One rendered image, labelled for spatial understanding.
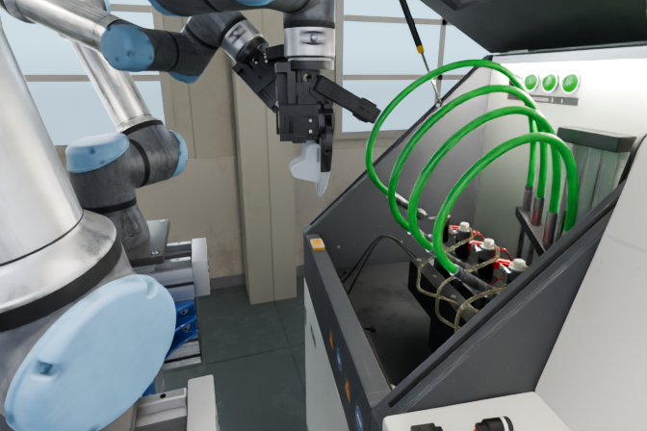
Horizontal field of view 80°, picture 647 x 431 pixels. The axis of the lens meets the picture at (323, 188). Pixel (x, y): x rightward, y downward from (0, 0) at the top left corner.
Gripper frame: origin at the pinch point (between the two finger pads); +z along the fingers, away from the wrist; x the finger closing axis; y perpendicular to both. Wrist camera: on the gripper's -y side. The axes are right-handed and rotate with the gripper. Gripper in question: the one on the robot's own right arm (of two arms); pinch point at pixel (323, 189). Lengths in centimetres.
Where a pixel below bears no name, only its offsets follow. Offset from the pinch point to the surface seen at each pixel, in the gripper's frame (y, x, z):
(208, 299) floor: 43, -168, 122
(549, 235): -40.5, 4.7, 9.7
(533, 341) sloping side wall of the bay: -23.7, 23.0, 15.5
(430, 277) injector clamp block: -24.9, -7.8, 23.5
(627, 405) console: -26.8, 33.5, 16.1
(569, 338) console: -27.3, 24.7, 14.3
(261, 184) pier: 6, -158, 43
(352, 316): -6.1, -1.7, 26.5
